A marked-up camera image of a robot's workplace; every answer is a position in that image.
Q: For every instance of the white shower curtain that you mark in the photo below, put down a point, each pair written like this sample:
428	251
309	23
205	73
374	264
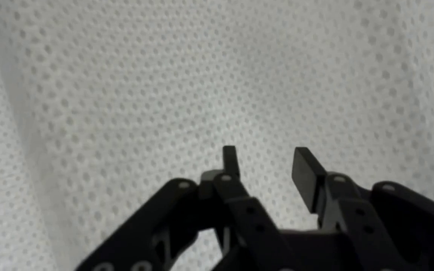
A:
177	91

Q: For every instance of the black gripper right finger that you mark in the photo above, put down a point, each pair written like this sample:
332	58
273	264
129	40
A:
388	231

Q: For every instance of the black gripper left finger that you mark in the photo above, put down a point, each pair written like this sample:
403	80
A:
187	236

